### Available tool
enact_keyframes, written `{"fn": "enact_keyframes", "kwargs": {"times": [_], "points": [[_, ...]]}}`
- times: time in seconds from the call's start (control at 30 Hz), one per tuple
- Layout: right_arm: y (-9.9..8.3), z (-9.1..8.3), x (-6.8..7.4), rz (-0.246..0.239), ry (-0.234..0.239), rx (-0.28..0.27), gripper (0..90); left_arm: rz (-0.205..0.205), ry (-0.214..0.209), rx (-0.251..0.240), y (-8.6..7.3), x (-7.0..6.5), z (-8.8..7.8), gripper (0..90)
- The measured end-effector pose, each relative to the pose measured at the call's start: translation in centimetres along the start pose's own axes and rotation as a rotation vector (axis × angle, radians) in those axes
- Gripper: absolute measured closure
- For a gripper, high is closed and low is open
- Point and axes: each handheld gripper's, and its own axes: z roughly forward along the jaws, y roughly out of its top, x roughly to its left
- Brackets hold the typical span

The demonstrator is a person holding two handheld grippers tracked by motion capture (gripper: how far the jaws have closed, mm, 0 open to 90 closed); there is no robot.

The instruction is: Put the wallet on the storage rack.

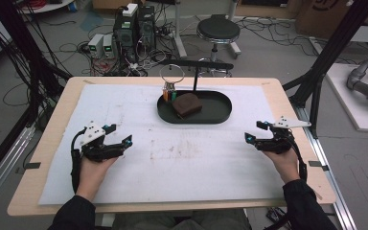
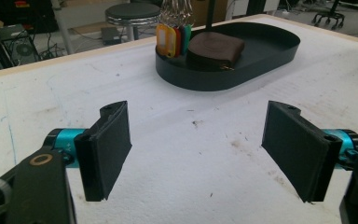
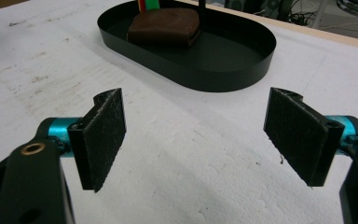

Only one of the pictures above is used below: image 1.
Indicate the white box on tower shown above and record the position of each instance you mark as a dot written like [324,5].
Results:
[130,9]

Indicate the black round stool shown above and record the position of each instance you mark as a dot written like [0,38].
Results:
[218,29]

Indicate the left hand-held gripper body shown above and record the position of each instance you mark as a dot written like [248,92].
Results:
[97,148]

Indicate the black computer tower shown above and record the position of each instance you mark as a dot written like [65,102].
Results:
[147,27]
[125,35]

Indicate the person's right hand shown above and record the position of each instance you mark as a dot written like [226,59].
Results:
[284,164]

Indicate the brown pouch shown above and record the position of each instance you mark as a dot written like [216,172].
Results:
[188,104]

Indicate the aluminium rail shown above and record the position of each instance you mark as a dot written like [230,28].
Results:
[3,163]
[332,179]

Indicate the cardboard box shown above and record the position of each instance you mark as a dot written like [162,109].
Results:
[322,17]

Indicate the white table mat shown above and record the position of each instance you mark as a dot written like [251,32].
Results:
[172,159]

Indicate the white power supply unit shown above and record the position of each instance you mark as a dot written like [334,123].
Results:
[108,45]
[95,44]

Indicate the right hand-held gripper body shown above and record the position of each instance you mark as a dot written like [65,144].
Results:
[278,143]

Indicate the white desk leg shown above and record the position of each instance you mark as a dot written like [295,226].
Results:
[179,32]
[234,46]

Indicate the black device under table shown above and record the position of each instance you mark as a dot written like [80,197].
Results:
[276,215]

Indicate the black tape strip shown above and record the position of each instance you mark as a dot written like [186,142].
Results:
[32,165]
[317,165]

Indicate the person's legs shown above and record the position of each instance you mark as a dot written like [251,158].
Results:
[185,222]

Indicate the black frame strut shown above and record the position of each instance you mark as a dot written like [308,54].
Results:
[332,48]

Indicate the black oval tray with hanger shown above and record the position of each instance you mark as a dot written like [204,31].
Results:
[215,108]

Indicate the person's left hand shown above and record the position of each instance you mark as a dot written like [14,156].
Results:
[92,174]

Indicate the white platform board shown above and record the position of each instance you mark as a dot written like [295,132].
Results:
[348,102]

